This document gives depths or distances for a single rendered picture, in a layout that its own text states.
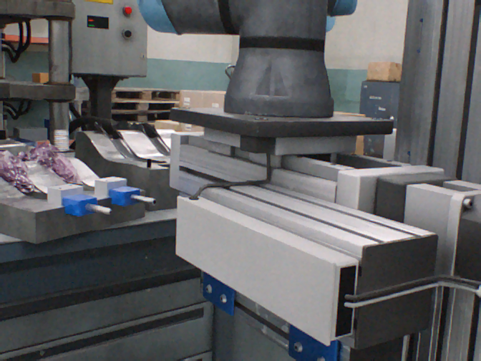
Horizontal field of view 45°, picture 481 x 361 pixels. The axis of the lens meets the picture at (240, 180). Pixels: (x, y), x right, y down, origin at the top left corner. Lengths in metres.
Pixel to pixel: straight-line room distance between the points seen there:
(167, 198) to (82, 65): 0.93
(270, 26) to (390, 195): 0.28
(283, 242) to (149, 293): 0.80
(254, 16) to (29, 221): 0.51
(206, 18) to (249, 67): 0.09
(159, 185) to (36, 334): 0.37
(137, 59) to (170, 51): 6.84
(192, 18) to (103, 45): 1.32
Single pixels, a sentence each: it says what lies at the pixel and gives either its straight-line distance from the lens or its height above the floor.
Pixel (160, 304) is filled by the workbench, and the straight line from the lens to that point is 1.30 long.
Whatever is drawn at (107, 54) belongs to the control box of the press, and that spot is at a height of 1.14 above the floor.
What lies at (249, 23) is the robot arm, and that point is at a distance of 0.77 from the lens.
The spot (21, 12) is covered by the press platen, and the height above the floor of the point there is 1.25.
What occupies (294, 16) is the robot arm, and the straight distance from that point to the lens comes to 0.75.
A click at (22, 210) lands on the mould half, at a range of 1.03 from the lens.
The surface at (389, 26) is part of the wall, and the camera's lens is 9.30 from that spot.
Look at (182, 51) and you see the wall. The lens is 9.11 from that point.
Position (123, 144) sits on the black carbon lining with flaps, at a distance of 1.48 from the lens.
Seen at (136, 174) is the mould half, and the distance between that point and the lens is 1.26.
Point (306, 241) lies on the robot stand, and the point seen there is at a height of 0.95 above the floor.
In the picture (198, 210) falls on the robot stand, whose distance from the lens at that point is 0.62.
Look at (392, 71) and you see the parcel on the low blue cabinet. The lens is 8.64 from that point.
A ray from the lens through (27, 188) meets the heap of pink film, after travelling 1.14.
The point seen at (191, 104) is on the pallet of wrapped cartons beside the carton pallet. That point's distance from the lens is 5.91.
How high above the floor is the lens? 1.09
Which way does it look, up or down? 10 degrees down
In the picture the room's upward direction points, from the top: 3 degrees clockwise
